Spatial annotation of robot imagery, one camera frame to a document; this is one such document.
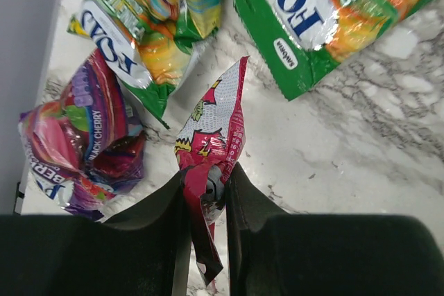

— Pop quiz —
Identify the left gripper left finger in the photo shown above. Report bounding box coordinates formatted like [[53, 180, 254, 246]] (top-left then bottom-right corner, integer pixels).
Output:
[[1, 175, 184, 295]]

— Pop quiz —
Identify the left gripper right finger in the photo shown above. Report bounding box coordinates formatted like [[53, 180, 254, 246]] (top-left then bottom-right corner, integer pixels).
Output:
[[225, 165, 443, 295]]

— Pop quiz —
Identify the pink red snack packet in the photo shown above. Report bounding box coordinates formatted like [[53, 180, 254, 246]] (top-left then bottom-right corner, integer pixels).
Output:
[[174, 57, 248, 286]]

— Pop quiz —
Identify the yellow green snack packet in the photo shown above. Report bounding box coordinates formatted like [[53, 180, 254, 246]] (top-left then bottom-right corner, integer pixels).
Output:
[[67, 0, 222, 120]]

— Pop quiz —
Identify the yellow Fox's candy packet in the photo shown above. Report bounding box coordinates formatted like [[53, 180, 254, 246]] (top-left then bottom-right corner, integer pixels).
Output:
[[233, 0, 432, 100]]

